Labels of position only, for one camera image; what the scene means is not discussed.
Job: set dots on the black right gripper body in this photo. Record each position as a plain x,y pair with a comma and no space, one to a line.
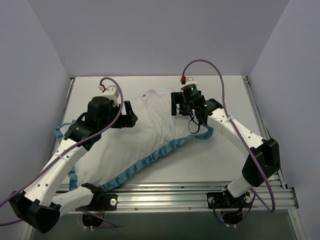
178,104

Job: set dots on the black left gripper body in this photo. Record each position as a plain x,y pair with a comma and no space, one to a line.
124,115

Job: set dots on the blue houndstooth pillow with pillowcase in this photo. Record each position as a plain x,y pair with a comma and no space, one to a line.
122,152

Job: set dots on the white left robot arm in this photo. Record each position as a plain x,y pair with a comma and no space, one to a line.
37,204

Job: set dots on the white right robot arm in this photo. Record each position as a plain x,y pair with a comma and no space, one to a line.
262,155

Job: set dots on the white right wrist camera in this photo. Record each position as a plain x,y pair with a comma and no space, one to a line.
185,81

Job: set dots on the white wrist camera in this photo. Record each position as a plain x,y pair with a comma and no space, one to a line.
112,93
185,81

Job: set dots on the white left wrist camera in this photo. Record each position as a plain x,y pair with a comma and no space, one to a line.
112,93

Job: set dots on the aluminium left side rail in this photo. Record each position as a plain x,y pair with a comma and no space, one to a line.
67,99

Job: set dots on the aluminium rail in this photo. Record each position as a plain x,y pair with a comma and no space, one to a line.
67,99
263,130

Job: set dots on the aluminium right side rail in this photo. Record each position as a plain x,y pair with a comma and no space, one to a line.
263,130

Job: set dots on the aluminium front rail frame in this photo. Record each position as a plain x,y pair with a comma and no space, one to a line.
189,196

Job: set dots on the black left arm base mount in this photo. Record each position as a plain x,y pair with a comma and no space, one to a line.
105,202

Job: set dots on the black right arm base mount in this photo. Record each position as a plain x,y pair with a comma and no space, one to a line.
224,200

